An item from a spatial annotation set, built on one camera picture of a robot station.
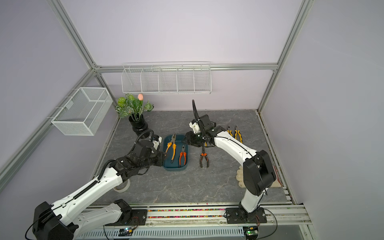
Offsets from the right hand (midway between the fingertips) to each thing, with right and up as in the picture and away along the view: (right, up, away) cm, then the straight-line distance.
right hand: (184, 141), depth 83 cm
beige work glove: (+32, -21, +2) cm, 38 cm away
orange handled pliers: (-1, -9, +11) cm, 14 cm away
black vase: (-31, +9, +15) cm, 36 cm away
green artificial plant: (-30, +20, +6) cm, 37 cm away
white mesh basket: (-57, +16, 0) cm, 59 cm away
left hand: (-9, -7, -6) cm, 13 cm away
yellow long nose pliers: (-5, -1, -3) cm, 6 cm away
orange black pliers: (+11, -9, +11) cm, 18 cm away
